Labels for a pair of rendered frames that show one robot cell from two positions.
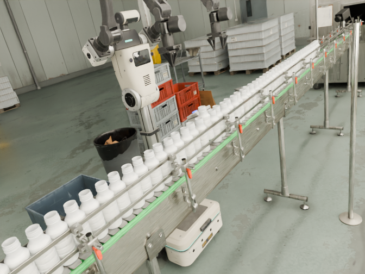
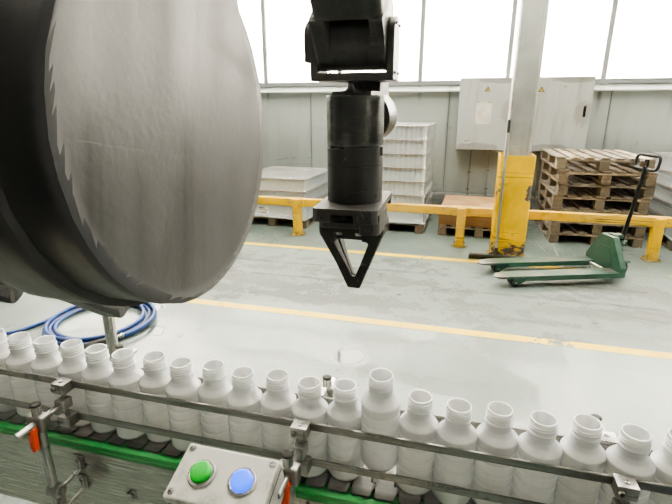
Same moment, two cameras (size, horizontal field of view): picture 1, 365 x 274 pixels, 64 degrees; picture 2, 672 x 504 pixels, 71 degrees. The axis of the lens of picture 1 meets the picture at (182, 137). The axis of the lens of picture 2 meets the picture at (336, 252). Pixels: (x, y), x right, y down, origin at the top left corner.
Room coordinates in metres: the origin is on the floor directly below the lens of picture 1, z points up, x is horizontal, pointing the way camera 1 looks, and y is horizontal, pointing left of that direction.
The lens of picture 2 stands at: (1.66, 0.41, 1.59)
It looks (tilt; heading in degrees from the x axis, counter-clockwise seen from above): 18 degrees down; 245
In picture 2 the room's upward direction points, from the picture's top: straight up
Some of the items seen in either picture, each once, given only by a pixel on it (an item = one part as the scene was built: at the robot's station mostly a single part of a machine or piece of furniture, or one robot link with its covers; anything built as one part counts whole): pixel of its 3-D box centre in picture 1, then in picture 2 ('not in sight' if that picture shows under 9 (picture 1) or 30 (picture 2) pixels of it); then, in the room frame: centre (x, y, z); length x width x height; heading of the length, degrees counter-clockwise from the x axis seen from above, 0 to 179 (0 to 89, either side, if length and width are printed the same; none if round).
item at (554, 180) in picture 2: not in sight; (587, 193); (-3.75, -3.53, 0.51); 1.26 x 1.08 x 1.02; 49
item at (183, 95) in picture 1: (178, 94); not in sight; (4.43, -0.07, 0.55); 0.61 x 0.41 x 0.22; 143
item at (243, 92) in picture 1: (244, 103); (159, 395); (1.64, -0.39, 1.08); 0.06 x 0.06 x 0.17
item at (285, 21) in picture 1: (272, 37); not in sight; (9.22, -3.29, 0.59); 1.25 x 1.03 x 1.17; 141
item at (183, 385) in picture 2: (238, 106); (185, 403); (1.60, -0.35, 1.08); 0.06 x 0.06 x 0.17
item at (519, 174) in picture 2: not in sight; (510, 206); (-2.13, -3.22, 0.55); 0.40 x 0.34 x 1.10; 140
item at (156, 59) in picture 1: (153, 55); not in sight; (11.48, 0.44, 0.55); 0.40 x 0.40 x 1.10; 50
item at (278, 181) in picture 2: not in sight; (287, 194); (-0.60, -6.02, 0.33); 1.25 x 1.03 x 0.66; 48
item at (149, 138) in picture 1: (155, 155); not in sight; (1.94, 0.22, 0.74); 0.11 x 0.11 x 0.40; 50
